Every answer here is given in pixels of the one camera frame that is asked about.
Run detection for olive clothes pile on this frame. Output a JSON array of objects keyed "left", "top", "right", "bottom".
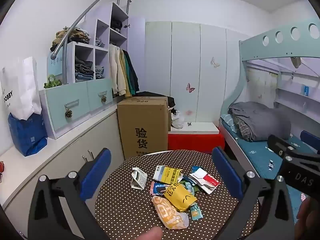
[{"left": 50, "top": 26, "right": 90, "bottom": 52}]

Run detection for blue shopping bag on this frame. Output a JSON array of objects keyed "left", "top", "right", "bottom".
[{"left": 7, "top": 112, "right": 48, "bottom": 157}]

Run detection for grey blanket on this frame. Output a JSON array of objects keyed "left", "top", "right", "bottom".
[{"left": 228, "top": 102, "right": 292, "bottom": 142}]

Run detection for person's left hand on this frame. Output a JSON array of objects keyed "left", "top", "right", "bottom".
[{"left": 140, "top": 227, "right": 163, "bottom": 240}]

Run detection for white carton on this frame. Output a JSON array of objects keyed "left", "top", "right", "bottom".
[{"left": 130, "top": 167, "right": 148, "bottom": 190}]

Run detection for large cardboard box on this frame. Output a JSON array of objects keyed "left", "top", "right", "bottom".
[{"left": 117, "top": 99, "right": 168, "bottom": 159}]

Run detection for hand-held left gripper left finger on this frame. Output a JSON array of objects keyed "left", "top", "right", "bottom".
[{"left": 27, "top": 148, "right": 112, "bottom": 240}]

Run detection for blue snack wrapper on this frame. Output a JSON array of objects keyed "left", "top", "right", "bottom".
[{"left": 150, "top": 181, "right": 169, "bottom": 196}]

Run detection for cream hanging jacket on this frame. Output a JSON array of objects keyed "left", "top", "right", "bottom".
[{"left": 109, "top": 45, "right": 128, "bottom": 97}]

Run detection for green plant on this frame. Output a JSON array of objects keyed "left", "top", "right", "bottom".
[{"left": 44, "top": 74, "right": 63, "bottom": 89}]

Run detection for teal sachet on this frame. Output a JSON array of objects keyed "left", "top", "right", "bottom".
[{"left": 189, "top": 202, "right": 203, "bottom": 221}]

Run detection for green wrapper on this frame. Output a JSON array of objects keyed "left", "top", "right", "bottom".
[{"left": 181, "top": 176, "right": 197, "bottom": 193}]

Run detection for pale blue paper note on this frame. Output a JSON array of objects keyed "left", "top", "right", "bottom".
[{"left": 47, "top": 55, "right": 63, "bottom": 77}]

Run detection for pale blue drawer cabinet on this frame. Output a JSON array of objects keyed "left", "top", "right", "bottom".
[{"left": 39, "top": 78, "right": 114, "bottom": 140}]

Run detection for blue fish print bed sheet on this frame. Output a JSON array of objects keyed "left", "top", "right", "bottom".
[{"left": 221, "top": 120, "right": 320, "bottom": 215}]

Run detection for person's right hand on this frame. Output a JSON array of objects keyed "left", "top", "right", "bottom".
[{"left": 296, "top": 197, "right": 317, "bottom": 240}]

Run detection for low white cabinet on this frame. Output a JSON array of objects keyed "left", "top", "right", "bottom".
[{"left": 0, "top": 102, "right": 125, "bottom": 210}]

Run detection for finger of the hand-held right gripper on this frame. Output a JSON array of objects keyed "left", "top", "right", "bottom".
[
  {"left": 267, "top": 134, "right": 302, "bottom": 162},
  {"left": 301, "top": 130, "right": 320, "bottom": 155}
]

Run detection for blue checked pillow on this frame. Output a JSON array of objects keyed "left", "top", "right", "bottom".
[{"left": 220, "top": 114, "right": 242, "bottom": 133}]

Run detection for black folded clothes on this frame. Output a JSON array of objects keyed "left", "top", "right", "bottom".
[{"left": 111, "top": 17, "right": 124, "bottom": 33}]

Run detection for yellow paper bag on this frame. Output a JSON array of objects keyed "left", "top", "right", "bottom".
[{"left": 164, "top": 182, "right": 198, "bottom": 212}]

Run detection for brown polka dot tablecloth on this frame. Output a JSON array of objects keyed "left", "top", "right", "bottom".
[{"left": 94, "top": 149, "right": 260, "bottom": 240}]

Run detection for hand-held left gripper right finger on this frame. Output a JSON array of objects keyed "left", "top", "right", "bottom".
[{"left": 209, "top": 146, "right": 296, "bottom": 240}]

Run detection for white plastic bag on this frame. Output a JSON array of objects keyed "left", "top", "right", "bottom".
[{"left": 171, "top": 109, "right": 185, "bottom": 129}]

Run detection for green hanging jacket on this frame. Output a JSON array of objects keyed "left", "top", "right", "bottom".
[{"left": 122, "top": 51, "right": 133, "bottom": 96}]

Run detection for lilac cabinet door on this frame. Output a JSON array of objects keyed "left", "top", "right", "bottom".
[{"left": 127, "top": 16, "right": 146, "bottom": 97}]

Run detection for white cubby shelf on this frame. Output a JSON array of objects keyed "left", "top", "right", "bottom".
[{"left": 66, "top": 2, "right": 130, "bottom": 83}]

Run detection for white wardrobe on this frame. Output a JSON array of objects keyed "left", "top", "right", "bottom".
[{"left": 145, "top": 21, "right": 244, "bottom": 130}]

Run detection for orange snack wrapper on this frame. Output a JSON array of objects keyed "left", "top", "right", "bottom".
[{"left": 152, "top": 195, "right": 190, "bottom": 230}]

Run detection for white paper bag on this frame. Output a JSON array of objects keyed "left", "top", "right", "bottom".
[{"left": 0, "top": 56, "right": 42, "bottom": 120}]

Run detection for red step with white top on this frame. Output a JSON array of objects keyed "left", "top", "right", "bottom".
[{"left": 167, "top": 122, "right": 226, "bottom": 152}]

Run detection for yellow and blue carton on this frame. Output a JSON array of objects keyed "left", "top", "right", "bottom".
[{"left": 153, "top": 165, "right": 184, "bottom": 184}]

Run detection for dark folded clothes pile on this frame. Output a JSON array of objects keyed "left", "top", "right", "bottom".
[{"left": 75, "top": 56, "right": 94, "bottom": 82}]

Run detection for red and white packet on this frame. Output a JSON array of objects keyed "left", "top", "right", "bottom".
[{"left": 189, "top": 167, "right": 220, "bottom": 195}]

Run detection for pale green bunk bed frame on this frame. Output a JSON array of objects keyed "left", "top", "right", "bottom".
[{"left": 219, "top": 20, "right": 320, "bottom": 180}]

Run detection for black hanging jacket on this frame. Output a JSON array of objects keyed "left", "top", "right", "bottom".
[{"left": 125, "top": 51, "right": 140, "bottom": 93}]

